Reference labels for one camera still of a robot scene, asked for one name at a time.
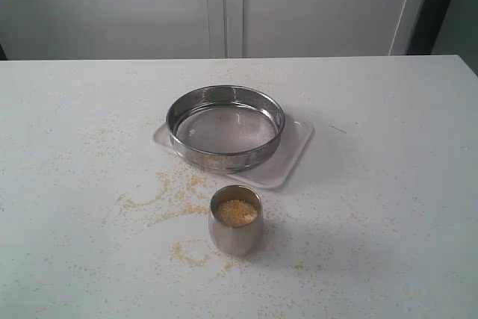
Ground round stainless steel sieve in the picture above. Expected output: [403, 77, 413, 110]
[165, 84, 286, 173]

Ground stainless steel cup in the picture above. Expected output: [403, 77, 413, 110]
[208, 185, 264, 257]

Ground yellow-brown granules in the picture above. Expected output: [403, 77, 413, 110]
[215, 199, 258, 226]

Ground white plastic tray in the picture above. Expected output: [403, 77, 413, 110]
[151, 114, 314, 190]

